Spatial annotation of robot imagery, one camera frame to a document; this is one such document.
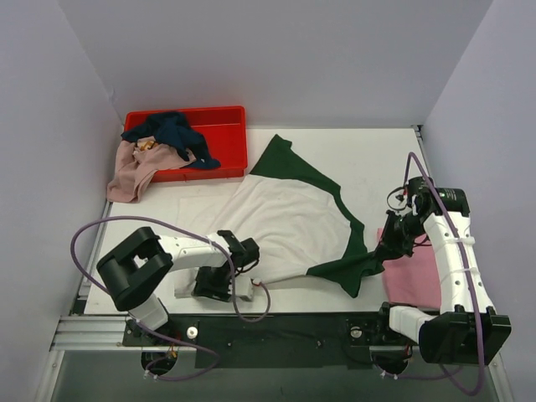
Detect white and green t-shirt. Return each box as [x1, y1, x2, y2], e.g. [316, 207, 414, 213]
[178, 135, 384, 298]

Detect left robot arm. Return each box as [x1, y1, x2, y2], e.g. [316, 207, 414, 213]
[97, 227, 260, 345]

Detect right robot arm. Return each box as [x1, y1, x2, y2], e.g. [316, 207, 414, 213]
[374, 177, 512, 365]

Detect folded pink t-shirt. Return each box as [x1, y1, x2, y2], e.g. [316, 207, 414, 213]
[382, 245, 441, 310]

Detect beige pink t-shirt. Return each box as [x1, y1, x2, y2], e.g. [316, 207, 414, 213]
[106, 137, 197, 204]

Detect red plastic bin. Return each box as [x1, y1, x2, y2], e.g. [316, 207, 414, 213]
[123, 105, 250, 184]

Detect navy blue t-shirt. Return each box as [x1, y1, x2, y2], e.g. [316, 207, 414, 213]
[121, 111, 221, 170]

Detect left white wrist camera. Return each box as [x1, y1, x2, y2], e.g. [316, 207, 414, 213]
[234, 276, 260, 302]

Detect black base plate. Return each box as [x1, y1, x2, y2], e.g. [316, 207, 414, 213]
[121, 312, 424, 371]

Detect aluminium frame rail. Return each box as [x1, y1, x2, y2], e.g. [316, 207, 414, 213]
[52, 312, 417, 351]

